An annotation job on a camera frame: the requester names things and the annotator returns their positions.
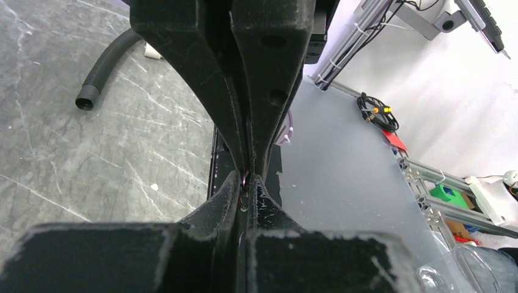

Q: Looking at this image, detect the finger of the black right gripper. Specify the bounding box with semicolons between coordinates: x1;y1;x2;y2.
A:
230;1;316;175
129;1;248;172

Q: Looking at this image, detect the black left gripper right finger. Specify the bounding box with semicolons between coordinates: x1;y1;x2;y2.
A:
245;174;421;292

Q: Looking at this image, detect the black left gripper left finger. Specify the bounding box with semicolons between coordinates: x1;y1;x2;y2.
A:
1;170;241;292

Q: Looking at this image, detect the white pipe elbow right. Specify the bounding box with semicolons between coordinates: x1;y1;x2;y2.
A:
144;43;162;60

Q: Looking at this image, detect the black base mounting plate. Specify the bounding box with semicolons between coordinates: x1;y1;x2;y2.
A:
207;127;282;206

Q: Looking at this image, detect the black foam tube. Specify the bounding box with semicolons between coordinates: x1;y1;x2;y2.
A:
75;28;142;110

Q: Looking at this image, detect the red card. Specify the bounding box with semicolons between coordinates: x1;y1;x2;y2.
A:
382;130;407;151

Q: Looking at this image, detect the grey monitor stand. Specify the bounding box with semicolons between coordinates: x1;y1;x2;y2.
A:
388;0;511;60

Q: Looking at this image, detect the green plastic part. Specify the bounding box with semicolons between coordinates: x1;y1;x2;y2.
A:
429;184;471;209

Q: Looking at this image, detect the clear plastic container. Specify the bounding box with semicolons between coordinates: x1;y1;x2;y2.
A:
417;244;517;293

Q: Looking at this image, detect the coiled black cable yellow plug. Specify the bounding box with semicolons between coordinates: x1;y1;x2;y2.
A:
356;92;399;133

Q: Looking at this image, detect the aluminium frame rail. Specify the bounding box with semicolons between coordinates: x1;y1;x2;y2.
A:
327;79;518;251

